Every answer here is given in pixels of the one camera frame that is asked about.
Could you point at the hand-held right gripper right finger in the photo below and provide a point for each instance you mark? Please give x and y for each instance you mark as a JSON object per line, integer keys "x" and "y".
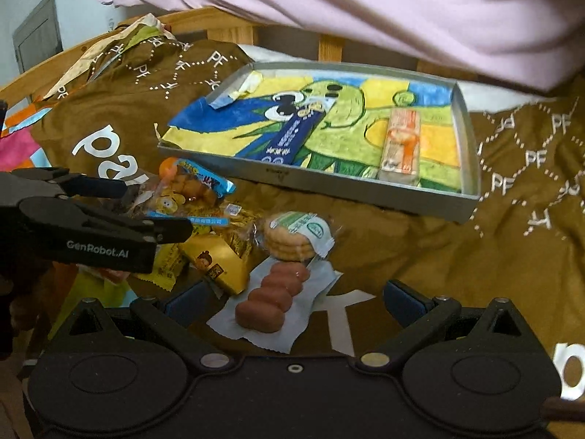
{"x": 404, "y": 304}

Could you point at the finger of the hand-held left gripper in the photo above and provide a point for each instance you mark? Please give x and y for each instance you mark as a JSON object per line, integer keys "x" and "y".
{"x": 91, "y": 185}
{"x": 169, "y": 230}

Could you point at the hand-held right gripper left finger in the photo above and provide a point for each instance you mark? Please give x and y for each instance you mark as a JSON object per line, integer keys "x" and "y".
{"x": 185, "y": 305}

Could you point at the blue-edged fried snack packet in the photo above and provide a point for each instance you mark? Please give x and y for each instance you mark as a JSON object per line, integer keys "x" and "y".
{"x": 194, "y": 187}

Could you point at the gold cartoon snack packet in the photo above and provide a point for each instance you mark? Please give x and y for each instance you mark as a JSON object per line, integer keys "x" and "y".
{"x": 219, "y": 260}

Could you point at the pink sausage-shaped snack packet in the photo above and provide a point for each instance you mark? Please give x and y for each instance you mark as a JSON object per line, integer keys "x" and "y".
{"x": 269, "y": 302}

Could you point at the grey metal tray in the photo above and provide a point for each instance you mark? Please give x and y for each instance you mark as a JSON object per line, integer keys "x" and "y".
{"x": 365, "y": 194}

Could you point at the round cookies clear packet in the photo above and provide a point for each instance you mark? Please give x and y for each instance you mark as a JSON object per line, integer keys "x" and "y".
{"x": 292, "y": 235}

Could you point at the yellow flat snack packet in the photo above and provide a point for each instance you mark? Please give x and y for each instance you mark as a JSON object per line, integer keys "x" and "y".
{"x": 167, "y": 266}

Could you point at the brown printed cloth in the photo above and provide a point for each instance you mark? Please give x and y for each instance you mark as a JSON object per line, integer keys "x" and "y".
{"x": 411, "y": 256}

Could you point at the orange mandarin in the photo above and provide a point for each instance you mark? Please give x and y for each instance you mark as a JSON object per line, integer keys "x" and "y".
{"x": 168, "y": 166}

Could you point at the beige green patterned cloth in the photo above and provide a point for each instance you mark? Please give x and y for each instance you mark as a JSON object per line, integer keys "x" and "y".
{"x": 91, "y": 59}

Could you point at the blue stick snack packet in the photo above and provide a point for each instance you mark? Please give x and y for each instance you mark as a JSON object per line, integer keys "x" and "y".
{"x": 292, "y": 135}

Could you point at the orange cracker packet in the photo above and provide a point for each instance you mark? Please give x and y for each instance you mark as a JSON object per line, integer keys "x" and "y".
{"x": 401, "y": 146}

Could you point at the white mattress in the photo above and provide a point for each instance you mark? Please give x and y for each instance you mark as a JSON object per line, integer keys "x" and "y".
{"x": 493, "y": 93}

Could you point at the pink bedsheet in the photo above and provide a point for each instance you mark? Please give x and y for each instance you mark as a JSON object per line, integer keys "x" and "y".
{"x": 365, "y": 4}

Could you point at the grey wall panel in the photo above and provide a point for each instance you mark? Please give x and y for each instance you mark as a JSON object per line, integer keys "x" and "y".
{"x": 39, "y": 36}

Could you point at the wooden bed frame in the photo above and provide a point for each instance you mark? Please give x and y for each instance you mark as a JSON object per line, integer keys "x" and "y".
{"x": 228, "y": 32}

